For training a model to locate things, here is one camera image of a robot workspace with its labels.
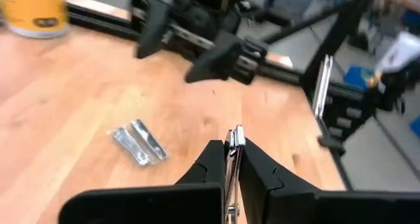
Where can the silver nail clipper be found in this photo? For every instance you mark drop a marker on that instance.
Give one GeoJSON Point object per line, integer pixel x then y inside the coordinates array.
{"type": "Point", "coordinates": [147, 142]}
{"type": "Point", "coordinates": [234, 151]}
{"type": "Point", "coordinates": [129, 148]}

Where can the silver corner bracket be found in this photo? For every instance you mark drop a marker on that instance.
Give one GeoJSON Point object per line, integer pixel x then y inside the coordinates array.
{"type": "Point", "coordinates": [323, 86]}

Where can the black knob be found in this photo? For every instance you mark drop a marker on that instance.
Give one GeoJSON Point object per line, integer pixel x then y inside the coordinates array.
{"type": "Point", "coordinates": [331, 143]}

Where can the black aluminium frame post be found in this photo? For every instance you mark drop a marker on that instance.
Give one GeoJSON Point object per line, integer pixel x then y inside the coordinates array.
{"type": "Point", "coordinates": [341, 30]}

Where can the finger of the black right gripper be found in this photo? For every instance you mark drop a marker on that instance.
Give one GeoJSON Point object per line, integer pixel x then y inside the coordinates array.
{"type": "Point", "coordinates": [154, 27]}
{"type": "Point", "coordinates": [216, 63]}

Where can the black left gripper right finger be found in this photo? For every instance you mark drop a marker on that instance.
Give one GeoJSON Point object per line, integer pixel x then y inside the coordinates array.
{"type": "Point", "coordinates": [269, 197]}

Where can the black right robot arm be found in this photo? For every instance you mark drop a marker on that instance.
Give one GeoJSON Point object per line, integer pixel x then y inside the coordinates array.
{"type": "Point", "coordinates": [262, 7]}

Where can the blue plastic bin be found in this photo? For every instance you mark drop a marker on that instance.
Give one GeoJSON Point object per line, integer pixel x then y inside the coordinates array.
{"type": "Point", "coordinates": [356, 77]}

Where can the yellow and white wipes canister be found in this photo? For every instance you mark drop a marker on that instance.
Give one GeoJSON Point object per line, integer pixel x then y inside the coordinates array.
{"type": "Point", "coordinates": [33, 10]}

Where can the white box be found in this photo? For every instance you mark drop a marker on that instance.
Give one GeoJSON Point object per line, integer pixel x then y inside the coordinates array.
{"type": "Point", "coordinates": [400, 50]}

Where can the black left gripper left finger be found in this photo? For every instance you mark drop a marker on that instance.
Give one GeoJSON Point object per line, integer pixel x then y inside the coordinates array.
{"type": "Point", "coordinates": [210, 171]}

